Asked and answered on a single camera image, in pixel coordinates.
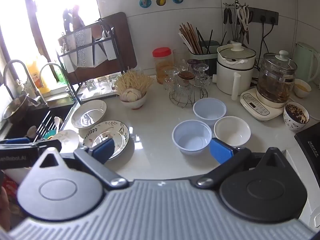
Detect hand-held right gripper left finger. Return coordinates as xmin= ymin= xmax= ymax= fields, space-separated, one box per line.
xmin=32 ymin=137 xmax=129 ymax=190

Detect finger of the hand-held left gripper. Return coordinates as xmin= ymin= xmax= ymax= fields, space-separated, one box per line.
xmin=0 ymin=139 xmax=62 ymax=153

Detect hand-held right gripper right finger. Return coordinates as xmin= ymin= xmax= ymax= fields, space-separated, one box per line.
xmin=196 ymin=139 xmax=288 ymax=188

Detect pale blue plastic bowl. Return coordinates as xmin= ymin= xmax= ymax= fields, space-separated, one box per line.
xmin=193 ymin=98 xmax=227 ymax=127
xmin=172 ymin=120 xmax=213 ymax=155

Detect black chopsticks in sink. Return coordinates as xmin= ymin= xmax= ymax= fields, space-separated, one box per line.
xmin=34 ymin=110 xmax=57 ymax=140

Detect small white plate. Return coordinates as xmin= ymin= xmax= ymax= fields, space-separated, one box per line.
xmin=49 ymin=129 xmax=80 ymax=155

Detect leaf pattern flat plate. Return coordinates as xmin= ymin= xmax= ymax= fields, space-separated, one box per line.
xmin=82 ymin=120 xmax=130 ymax=160

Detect wooden spoon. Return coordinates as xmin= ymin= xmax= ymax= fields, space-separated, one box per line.
xmin=25 ymin=125 xmax=38 ymax=138

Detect white ceramic bowl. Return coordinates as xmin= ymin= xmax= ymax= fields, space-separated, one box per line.
xmin=213 ymin=116 xmax=251 ymax=148

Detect red patterned cloth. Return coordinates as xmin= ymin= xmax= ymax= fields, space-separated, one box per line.
xmin=0 ymin=169 xmax=23 ymax=220

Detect black kitchen sink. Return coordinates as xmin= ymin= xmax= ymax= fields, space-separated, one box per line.
xmin=0 ymin=97 xmax=75 ymax=140

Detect leaf pattern deep plate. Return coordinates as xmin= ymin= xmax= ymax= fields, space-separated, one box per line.
xmin=71 ymin=99 xmax=107 ymax=130

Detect steel mixing bowl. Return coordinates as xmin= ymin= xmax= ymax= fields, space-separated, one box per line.
xmin=2 ymin=94 xmax=32 ymax=123

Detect white bowl with red foot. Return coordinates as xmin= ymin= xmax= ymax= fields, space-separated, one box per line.
xmin=119 ymin=91 xmax=147 ymax=110

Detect garlic bulb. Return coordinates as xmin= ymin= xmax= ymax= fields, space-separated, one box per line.
xmin=121 ymin=88 xmax=142 ymax=102

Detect orange detergent bottle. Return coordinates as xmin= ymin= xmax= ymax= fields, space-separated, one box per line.
xmin=26 ymin=55 xmax=54 ymax=94

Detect green bottle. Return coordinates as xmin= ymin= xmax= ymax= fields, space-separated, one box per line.
xmin=54 ymin=66 xmax=67 ymax=83

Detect bundle of dried noodles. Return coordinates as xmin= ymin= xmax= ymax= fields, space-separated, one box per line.
xmin=114 ymin=67 xmax=154 ymax=98

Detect white electric cooker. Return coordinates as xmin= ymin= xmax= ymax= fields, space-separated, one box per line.
xmin=216 ymin=42 xmax=257 ymax=100

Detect clear cut glass cup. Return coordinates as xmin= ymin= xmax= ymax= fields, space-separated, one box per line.
xmin=164 ymin=66 xmax=182 ymax=91
xmin=194 ymin=63 xmax=210 ymax=88

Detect amber bottom glass cup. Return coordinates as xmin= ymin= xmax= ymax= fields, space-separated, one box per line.
xmin=176 ymin=70 xmax=197 ymax=93

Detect short steel faucet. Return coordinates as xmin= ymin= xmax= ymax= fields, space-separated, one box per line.
xmin=39 ymin=63 xmax=75 ymax=103

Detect floral bowl with dark contents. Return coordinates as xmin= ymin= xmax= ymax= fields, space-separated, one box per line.
xmin=283 ymin=102 xmax=310 ymax=132

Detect tall steel faucet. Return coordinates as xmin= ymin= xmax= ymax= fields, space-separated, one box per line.
xmin=3 ymin=59 xmax=42 ymax=104

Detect black induction cooktop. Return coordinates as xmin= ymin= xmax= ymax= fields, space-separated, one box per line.
xmin=294 ymin=127 xmax=320 ymax=165

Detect glass health kettle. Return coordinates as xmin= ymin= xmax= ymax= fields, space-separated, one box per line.
xmin=256 ymin=50 xmax=298 ymax=103

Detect green chopstick holder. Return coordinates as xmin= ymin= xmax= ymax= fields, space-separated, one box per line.
xmin=188 ymin=41 xmax=220 ymax=77

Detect tall plain glass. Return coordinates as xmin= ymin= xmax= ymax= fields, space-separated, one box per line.
xmin=173 ymin=49 xmax=188 ymax=72

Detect red lid glass jar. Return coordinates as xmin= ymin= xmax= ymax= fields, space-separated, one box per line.
xmin=152 ymin=47 xmax=174 ymax=84

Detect small bowl with yellow liquid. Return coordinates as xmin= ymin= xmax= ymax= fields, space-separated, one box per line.
xmin=293 ymin=79 xmax=312 ymax=98

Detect black dish rack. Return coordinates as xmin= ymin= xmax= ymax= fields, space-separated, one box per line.
xmin=55 ymin=17 xmax=120 ymax=102

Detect dark wooden cutting board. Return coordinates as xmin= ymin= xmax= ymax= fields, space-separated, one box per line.
xmin=72 ymin=12 xmax=137 ymax=85

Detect black chopsticks in holder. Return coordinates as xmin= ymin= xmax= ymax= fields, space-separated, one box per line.
xmin=196 ymin=29 xmax=214 ymax=54

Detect bundle of wooden chopsticks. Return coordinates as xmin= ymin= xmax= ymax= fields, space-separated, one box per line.
xmin=178 ymin=22 xmax=202 ymax=55

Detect pale green electric kettle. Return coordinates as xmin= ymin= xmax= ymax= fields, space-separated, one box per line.
xmin=292 ymin=42 xmax=320 ymax=84

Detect knives in rack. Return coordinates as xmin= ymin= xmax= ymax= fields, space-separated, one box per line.
xmin=62 ymin=5 xmax=85 ymax=33

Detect metal utensil hanging rack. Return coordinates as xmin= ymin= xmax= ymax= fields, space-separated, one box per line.
xmin=223 ymin=1 xmax=250 ymax=44

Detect wire glass rack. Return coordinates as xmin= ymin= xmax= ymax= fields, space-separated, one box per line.
xmin=169 ymin=85 xmax=208 ymax=108

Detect black power cable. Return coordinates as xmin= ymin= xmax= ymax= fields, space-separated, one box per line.
xmin=257 ymin=16 xmax=275 ymax=57

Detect white handled scissors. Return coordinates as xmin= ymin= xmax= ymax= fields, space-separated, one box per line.
xmin=237 ymin=6 xmax=250 ymax=44

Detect black wall power strip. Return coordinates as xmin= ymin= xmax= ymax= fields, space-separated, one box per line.
xmin=246 ymin=7 xmax=279 ymax=26

